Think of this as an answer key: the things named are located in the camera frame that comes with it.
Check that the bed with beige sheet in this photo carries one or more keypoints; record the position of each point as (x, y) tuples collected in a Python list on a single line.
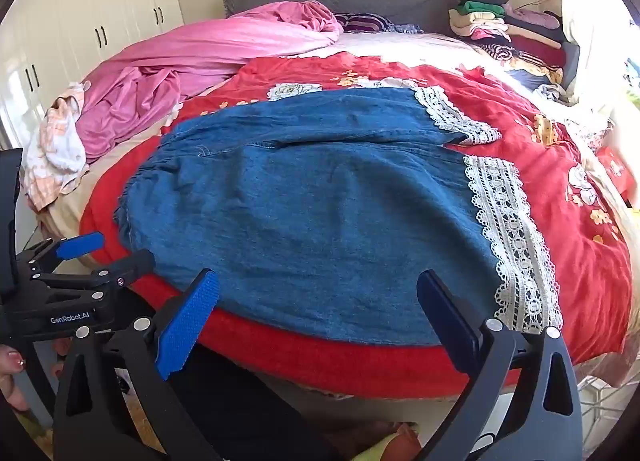
[(400, 45)]

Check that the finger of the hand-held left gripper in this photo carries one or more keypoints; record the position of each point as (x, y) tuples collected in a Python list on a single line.
[(80, 244), (132, 265)]

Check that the white lattice basket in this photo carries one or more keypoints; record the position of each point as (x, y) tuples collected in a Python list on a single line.
[(605, 408)]

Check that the person's black trousers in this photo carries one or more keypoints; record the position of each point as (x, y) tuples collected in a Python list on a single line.
[(240, 406)]

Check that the white wardrobe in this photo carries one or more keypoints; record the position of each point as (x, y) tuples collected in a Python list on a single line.
[(75, 16)]

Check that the red box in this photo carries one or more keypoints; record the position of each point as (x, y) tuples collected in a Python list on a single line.
[(614, 168)]

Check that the blue patterned pillow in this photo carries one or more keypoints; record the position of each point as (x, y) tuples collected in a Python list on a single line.
[(407, 29)]

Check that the peach floral cloth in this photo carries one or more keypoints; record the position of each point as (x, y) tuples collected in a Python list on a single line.
[(55, 151)]

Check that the person's left hand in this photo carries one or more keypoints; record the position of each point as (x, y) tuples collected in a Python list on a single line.
[(10, 360)]

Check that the purple striped pillow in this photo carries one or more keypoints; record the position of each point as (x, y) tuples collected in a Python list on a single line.
[(362, 22)]

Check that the pile of folded clothes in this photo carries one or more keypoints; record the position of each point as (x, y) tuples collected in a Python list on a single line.
[(525, 31)]

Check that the pink duvet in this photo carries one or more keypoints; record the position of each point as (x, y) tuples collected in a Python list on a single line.
[(200, 46)]

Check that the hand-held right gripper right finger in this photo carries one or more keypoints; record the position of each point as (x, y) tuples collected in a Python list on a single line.
[(450, 326)]

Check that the blue denim pants lace trim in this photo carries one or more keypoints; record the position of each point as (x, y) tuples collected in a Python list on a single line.
[(310, 221)]

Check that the red floral blanket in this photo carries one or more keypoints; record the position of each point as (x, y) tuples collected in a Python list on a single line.
[(590, 281)]

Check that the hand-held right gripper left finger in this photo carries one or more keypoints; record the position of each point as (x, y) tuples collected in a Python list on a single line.
[(187, 323)]

